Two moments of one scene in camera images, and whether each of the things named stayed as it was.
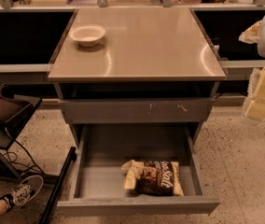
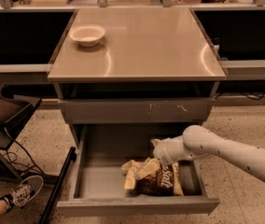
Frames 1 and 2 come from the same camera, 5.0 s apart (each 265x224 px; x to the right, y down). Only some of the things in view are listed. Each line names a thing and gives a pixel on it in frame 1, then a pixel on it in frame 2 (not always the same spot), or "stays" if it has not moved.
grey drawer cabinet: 145,92 stays
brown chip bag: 153,178 stays
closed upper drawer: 118,110 stays
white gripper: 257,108 to 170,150
